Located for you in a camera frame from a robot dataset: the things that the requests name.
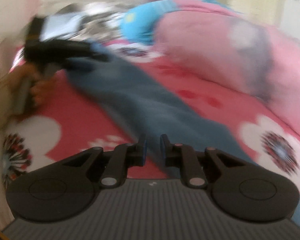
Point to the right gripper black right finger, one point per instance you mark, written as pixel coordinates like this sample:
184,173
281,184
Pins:
241,189

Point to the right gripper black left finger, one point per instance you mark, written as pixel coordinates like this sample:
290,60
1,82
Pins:
66,188

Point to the blue denim jeans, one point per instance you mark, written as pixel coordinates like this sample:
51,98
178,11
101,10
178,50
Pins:
153,201

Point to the beige jacket left forearm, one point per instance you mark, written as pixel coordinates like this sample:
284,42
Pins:
0,97

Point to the left hand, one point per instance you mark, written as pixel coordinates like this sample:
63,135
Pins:
41,87

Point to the light blue sweatshirt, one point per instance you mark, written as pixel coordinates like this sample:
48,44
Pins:
61,25

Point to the white grey patterned blanket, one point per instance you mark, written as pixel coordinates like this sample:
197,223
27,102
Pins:
99,21

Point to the red floral bed blanket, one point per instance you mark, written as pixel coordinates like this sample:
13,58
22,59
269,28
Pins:
71,123

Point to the pink floral duvet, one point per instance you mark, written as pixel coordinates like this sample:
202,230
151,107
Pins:
222,47

